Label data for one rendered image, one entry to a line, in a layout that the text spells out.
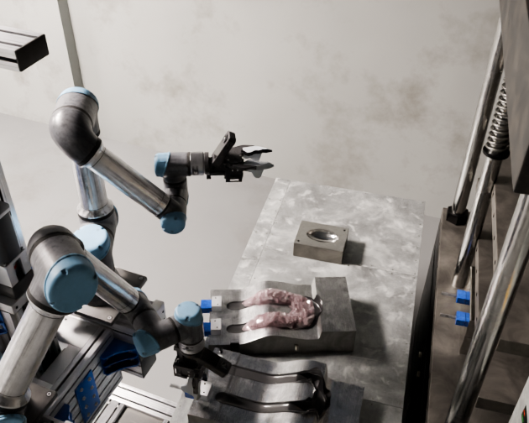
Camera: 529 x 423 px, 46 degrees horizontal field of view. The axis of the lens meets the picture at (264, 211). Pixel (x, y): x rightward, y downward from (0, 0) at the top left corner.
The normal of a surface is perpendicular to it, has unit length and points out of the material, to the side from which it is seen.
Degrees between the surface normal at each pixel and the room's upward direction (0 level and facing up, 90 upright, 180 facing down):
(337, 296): 0
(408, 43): 90
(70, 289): 84
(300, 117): 90
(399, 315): 0
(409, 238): 0
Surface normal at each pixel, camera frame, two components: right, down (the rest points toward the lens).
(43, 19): -0.37, 0.58
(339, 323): 0.01, -0.78
